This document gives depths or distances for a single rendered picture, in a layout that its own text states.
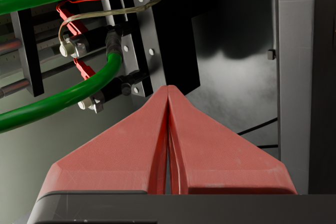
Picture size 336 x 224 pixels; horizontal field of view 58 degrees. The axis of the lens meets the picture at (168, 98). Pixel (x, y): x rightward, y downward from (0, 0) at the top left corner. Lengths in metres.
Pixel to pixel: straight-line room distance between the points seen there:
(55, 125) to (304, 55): 0.57
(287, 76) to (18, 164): 0.59
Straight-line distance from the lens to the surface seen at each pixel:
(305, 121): 0.40
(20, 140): 0.74
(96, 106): 0.43
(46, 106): 0.25
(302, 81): 0.38
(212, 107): 0.65
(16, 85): 0.61
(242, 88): 0.58
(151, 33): 0.46
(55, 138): 0.77
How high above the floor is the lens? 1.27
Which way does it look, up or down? 36 degrees down
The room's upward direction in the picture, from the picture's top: 121 degrees counter-clockwise
